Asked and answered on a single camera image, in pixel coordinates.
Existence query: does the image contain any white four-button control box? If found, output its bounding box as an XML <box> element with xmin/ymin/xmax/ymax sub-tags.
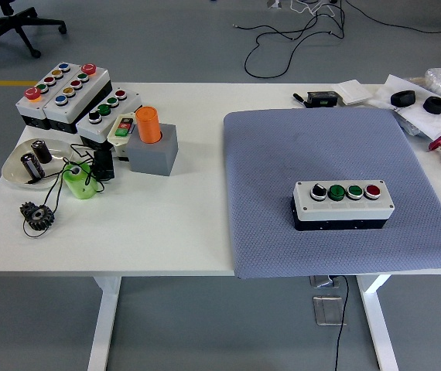
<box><xmin>292</xmin><ymin>179</ymin><xmax>398</xmax><ymax>233</ymax></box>
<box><xmin>77</xmin><ymin>87</ymin><xmax>144</xmax><ymax>150</ymax></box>

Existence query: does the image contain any six-button box with e-stop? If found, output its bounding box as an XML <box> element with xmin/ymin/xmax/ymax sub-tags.
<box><xmin>15</xmin><ymin>61</ymin><xmax>79</xmax><ymax>130</ymax></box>
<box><xmin>43</xmin><ymin>63</ymin><xmax>113</xmax><ymax>135</ymax></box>

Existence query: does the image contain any clear plastic packet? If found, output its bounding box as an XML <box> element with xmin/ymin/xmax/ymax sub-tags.
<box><xmin>396</xmin><ymin>110</ymin><xmax>434</xmax><ymax>141</ymax></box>

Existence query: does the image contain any white paper sheet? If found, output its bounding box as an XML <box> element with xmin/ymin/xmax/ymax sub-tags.
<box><xmin>367</xmin><ymin>73</ymin><xmax>441</xmax><ymax>142</ymax></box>

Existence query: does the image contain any small black electronic module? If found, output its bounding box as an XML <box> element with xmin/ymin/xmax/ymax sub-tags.
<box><xmin>306</xmin><ymin>90</ymin><xmax>338</xmax><ymax>108</ymax></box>

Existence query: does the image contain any grey-blue textured mat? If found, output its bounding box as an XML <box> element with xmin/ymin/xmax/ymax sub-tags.
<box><xmin>223</xmin><ymin>107</ymin><xmax>441</xmax><ymax>280</ymax></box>

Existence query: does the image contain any metal floor socket plate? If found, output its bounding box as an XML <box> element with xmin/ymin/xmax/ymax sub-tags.
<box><xmin>309</xmin><ymin>274</ymin><xmax>341</xmax><ymax>289</ymax></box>
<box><xmin>312</xmin><ymin>295</ymin><xmax>348</xmax><ymax>327</ymax></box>

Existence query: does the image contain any white table leg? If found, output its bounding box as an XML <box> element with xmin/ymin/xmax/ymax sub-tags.
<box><xmin>87</xmin><ymin>276</ymin><xmax>123</xmax><ymax>371</ymax></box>
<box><xmin>355</xmin><ymin>274</ymin><xmax>399</xmax><ymax>371</ymax></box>

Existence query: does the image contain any orange cylinder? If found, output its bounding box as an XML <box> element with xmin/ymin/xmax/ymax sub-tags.
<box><xmin>135</xmin><ymin>106</ymin><xmax>162</xmax><ymax>145</ymax></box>

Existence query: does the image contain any grey cube block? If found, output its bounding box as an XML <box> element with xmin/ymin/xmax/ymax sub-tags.
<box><xmin>126</xmin><ymin>124</ymin><xmax>179</xmax><ymax>177</ymax></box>

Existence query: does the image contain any black power adapter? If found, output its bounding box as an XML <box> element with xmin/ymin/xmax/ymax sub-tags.
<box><xmin>93</xmin><ymin>149</ymin><xmax>116</xmax><ymax>181</ymax></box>

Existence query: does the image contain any green plastic cylinder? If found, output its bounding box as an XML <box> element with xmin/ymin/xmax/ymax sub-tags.
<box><xmin>62</xmin><ymin>161</ymin><xmax>101</xmax><ymax>200</ymax></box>

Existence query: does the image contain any dark brown capacitor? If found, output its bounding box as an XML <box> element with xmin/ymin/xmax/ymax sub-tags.
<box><xmin>30</xmin><ymin>140</ymin><xmax>53</xmax><ymax>164</ymax></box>

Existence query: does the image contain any black metal gear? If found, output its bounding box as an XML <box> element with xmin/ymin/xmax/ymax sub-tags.
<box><xmin>19</xmin><ymin>201</ymin><xmax>57</xmax><ymax>232</ymax></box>

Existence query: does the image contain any capacitor with grey stripe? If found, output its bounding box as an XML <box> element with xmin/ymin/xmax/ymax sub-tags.
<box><xmin>20</xmin><ymin>153</ymin><xmax>46</xmax><ymax>179</ymax></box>

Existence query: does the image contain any silver metal dish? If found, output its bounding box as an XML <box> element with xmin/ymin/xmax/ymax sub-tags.
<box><xmin>2</xmin><ymin>138</ymin><xmax>75</xmax><ymax>190</ymax></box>

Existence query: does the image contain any black office chair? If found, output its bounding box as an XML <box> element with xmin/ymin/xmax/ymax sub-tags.
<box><xmin>0</xmin><ymin>0</ymin><xmax>68</xmax><ymax>62</ymax></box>

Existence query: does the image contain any black round ring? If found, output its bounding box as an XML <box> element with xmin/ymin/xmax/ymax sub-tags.
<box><xmin>423</xmin><ymin>95</ymin><xmax>441</xmax><ymax>114</ymax></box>

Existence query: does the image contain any black oval ring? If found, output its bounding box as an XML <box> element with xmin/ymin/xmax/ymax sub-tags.
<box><xmin>390</xmin><ymin>89</ymin><xmax>417</xmax><ymax>107</ymax></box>

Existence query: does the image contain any long black floor cable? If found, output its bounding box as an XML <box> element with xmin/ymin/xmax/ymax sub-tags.
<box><xmin>344</xmin><ymin>0</ymin><xmax>441</xmax><ymax>34</ymax></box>

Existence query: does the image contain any white square switch plate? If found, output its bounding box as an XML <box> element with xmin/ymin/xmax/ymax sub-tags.
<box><xmin>331</xmin><ymin>79</ymin><xmax>372</xmax><ymax>105</ymax></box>

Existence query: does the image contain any white floor cable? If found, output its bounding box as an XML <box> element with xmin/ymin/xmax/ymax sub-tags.
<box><xmin>289</xmin><ymin>0</ymin><xmax>336</xmax><ymax>19</ymax></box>

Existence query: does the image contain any black floor cable loop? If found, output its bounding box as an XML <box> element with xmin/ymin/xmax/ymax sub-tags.
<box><xmin>232</xmin><ymin>0</ymin><xmax>346</xmax><ymax>78</ymax></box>

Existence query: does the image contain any black power cable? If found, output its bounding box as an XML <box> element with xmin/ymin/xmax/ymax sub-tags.
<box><xmin>332</xmin><ymin>274</ymin><xmax>350</xmax><ymax>371</ymax></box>

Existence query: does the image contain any cream red-green switch box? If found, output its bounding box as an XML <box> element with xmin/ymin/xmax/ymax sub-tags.
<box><xmin>107</xmin><ymin>113</ymin><xmax>138</xmax><ymax>162</ymax></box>

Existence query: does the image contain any thin black cord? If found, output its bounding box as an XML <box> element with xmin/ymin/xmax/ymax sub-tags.
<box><xmin>22</xmin><ymin>142</ymin><xmax>108</xmax><ymax>239</ymax></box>

